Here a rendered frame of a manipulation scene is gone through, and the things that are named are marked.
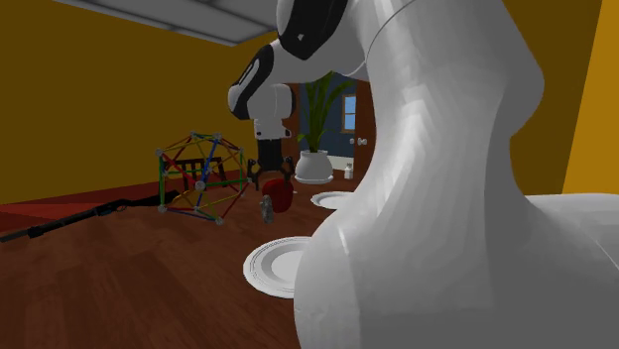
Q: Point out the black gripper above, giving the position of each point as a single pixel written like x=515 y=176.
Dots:
x=269 y=152

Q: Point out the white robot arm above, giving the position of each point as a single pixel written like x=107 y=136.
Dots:
x=435 y=203

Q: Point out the dark red round object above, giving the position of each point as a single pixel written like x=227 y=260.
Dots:
x=279 y=196

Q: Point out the small grey stone figure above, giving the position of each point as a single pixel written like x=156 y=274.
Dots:
x=266 y=210

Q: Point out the green plant in white pot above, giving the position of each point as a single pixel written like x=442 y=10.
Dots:
x=314 y=166

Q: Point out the white plate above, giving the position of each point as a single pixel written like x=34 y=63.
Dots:
x=331 y=199
x=271 y=266

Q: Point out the colourful rod dome toy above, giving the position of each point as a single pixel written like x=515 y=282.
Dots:
x=200 y=185

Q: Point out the dark wooden chair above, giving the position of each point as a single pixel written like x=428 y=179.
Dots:
x=191 y=168

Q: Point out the blue door with window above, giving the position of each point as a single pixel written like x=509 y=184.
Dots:
x=349 y=116

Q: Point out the black rifle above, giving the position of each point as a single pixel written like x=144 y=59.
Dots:
x=72 y=218

